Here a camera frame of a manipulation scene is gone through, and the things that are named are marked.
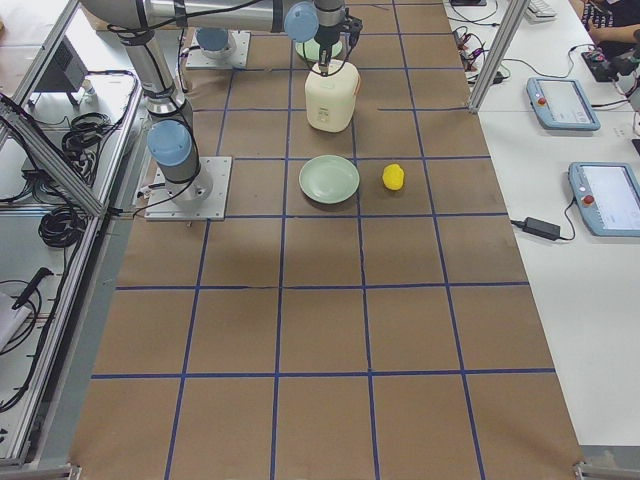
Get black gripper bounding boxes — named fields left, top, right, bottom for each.
left=314, top=9, right=345, bottom=76

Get white rice cooker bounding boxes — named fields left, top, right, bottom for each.
left=305, top=59, right=361, bottom=133

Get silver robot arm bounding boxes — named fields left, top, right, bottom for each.
left=195, top=28, right=236, bottom=61
left=82, top=1, right=363, bottom=204

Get green plate near arm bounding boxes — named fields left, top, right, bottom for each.
left=294, top=39, right=343, bottom=63
left=298, top=155, right=360, bottom=204

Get yellow toy potato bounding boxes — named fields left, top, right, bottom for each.
left=382, top=163, right=405, bottom=191

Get blue teach pendant far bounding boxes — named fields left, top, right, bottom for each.
left=526, top=77, right=601, bottom=132

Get blue teach pendant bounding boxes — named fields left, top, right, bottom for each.
left=526, top=77, right=601, bottom=132
left=568, top=162, right=639, bottom=238

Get black power adapter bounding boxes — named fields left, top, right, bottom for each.
left=522, top=217, right=561, bottom=241

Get brown paper mat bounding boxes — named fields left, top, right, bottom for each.
left=71, top=1, right=580, bottom=479

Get blue teach pendant near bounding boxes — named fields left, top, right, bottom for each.
left=568, top=162, right=639, bottom=238

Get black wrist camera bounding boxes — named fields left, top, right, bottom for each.
left=343, top=14, right=363, bottom=50

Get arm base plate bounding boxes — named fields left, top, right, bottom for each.
left=143, top=156, right=233, bottom=221
left=186, top=28, right=251, bottom=70

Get aluminium frame post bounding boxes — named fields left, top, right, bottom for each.
left=468, top=0, right=529, bottom=114

